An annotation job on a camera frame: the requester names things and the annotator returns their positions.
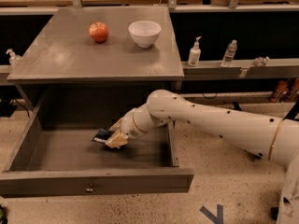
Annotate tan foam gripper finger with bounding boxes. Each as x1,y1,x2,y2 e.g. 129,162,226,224
106,131,129,148
109,120,121,132

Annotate dark blue rxbar wrapper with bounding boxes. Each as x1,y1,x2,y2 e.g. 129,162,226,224
92,128,113,144

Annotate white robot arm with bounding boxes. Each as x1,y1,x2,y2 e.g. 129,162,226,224
107,90,299,224

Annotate small metal drawer knob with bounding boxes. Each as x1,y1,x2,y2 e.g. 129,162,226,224
85,184,94,193

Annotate open grey top drawer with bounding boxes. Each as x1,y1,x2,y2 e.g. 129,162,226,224
0,85,193,197

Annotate grey wooden cabinet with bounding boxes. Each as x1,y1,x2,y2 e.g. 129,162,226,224
7,6,185,124

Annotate red apple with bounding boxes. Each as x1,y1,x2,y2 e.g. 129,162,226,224
89,21,108,43

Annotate white ceramic bowl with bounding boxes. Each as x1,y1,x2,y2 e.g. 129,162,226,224
128,21,162,48

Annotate white pump lotion bottle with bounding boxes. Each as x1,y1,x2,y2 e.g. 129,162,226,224
188,36,201,66

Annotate clear pump sanitizer bottle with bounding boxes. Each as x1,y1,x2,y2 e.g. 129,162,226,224
7,49,21,67

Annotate clear plastic water bottle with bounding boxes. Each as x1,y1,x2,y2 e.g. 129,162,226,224
221,40,237,67

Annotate crumpled clear plastic wrapper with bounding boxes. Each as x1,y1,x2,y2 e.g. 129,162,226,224
253,57,270,67

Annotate orange bottles under shelf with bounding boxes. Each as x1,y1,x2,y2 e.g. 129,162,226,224
269,77,299,103

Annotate black stand leg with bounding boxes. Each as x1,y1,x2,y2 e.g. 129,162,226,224
233,101,299,121

